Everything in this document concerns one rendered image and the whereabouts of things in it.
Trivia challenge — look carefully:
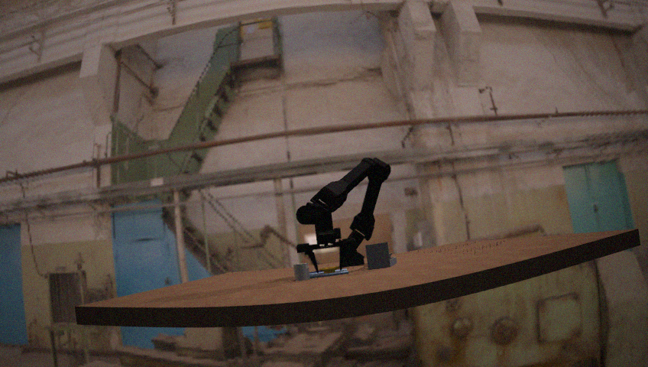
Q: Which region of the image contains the yellow plate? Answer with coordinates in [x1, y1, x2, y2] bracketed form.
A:
[319, 267, 339, 274]

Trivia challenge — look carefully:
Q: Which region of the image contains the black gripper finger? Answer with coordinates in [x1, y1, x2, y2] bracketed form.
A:
[339, 248, 349, 271]
[305, 252, 319, 273]

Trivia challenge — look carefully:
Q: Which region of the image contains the grey cylinder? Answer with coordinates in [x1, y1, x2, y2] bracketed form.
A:
[293, 263, 310, 281]

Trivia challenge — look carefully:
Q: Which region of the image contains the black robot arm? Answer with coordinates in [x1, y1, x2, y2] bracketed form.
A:
[296, 158, 390, 251]

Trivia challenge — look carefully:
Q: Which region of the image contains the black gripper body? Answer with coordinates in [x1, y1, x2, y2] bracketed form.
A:
[296, 223, 356, 253]

